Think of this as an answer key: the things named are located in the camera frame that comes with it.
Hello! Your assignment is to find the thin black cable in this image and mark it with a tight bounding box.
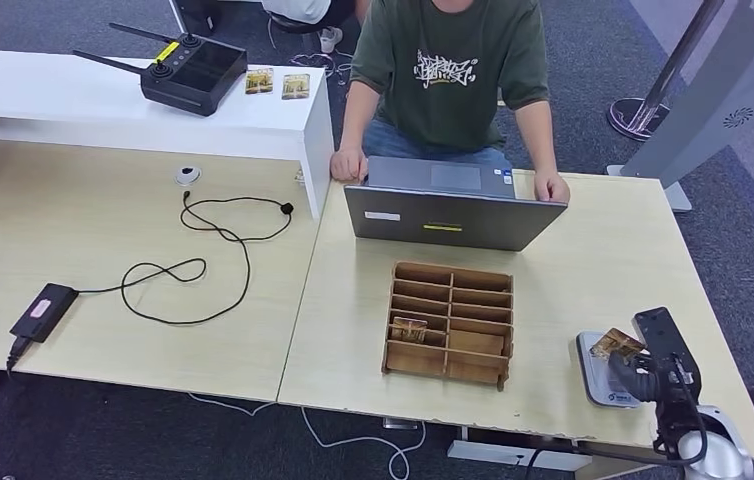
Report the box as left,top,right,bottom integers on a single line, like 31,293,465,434
76,190,295,327

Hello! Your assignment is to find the person's right hand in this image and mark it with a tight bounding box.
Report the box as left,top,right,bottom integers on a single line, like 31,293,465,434
329,146,370,184

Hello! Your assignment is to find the black bag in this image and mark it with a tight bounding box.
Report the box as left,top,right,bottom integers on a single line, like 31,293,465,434
171,0,225,36

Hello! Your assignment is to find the autumn print room key card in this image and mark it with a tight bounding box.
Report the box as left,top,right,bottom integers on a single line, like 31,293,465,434
390,317,429,344

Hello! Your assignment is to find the black remote controller with antennas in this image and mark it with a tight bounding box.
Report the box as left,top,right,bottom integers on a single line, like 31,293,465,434
72,22,249,118

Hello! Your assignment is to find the autumn print ID card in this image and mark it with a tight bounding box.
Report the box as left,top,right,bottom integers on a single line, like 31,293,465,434
590,327,647,362

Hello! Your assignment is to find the grey laptop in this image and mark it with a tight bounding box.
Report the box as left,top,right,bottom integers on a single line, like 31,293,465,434
343,155,569,253

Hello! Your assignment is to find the grey kiosk stand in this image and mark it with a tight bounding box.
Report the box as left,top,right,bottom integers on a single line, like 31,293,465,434
606,0,754,213

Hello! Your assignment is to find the grey card reader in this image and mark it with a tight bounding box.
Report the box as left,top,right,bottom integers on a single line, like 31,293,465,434
575,330,643,410

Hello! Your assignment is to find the person's left hand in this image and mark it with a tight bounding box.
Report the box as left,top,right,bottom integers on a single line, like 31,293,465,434
533,168,572,205

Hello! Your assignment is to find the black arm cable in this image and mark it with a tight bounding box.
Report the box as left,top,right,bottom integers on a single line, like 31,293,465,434
523,360,710,480

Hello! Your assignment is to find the person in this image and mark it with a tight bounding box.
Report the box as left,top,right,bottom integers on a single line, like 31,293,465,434
261,0,372,54
329,0,572,205

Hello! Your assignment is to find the white cable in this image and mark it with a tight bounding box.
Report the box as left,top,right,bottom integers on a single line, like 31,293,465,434
188,392,429,480

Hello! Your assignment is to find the chrome stanchion post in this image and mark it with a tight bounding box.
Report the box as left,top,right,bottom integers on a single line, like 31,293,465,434
606,0,726,142

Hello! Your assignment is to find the black power cord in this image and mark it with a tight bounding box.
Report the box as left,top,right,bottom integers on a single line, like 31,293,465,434
5,336,30,376

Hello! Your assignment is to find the purple cable bundle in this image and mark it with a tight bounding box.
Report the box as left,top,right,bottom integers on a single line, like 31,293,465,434
289,51,352,77

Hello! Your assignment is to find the wooden card organizer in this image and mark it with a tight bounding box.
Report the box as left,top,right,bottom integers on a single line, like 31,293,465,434
381,260,515,393

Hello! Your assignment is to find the white raised shelf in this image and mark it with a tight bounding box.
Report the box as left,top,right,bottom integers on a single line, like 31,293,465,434
0,48,337,221

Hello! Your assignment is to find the white desk foot bar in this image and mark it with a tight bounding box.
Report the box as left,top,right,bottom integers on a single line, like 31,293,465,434
447,439,594,473

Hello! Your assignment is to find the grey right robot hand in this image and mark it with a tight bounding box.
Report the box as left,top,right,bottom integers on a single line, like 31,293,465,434
607,351,660,404

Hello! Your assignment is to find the black power adapter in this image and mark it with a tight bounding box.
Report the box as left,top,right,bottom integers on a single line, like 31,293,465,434
9,283,80,344

